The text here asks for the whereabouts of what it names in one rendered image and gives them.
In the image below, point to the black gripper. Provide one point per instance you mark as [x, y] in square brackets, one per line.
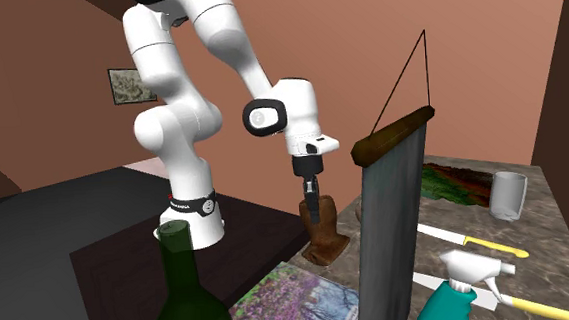
[307, 165]

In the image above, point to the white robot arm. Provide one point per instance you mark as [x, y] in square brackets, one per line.
[180, 135]

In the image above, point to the grey hanging scroll, wooden rod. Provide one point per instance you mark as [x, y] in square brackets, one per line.
[390, 212]

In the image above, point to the book with purple blossom cover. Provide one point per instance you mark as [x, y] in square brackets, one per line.
[292, 305]

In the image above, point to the dark green glass bottle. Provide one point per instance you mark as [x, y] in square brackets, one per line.
[187, 306]

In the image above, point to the teal spray bottle, white head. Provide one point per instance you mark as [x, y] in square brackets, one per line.
[448, 307]

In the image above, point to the grey cup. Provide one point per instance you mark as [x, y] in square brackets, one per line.
[508, 194]

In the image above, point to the dark robot stand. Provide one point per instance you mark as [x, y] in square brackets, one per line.
[125, 285]

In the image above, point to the framed wall picture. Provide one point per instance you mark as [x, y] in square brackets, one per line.
[129, 86]

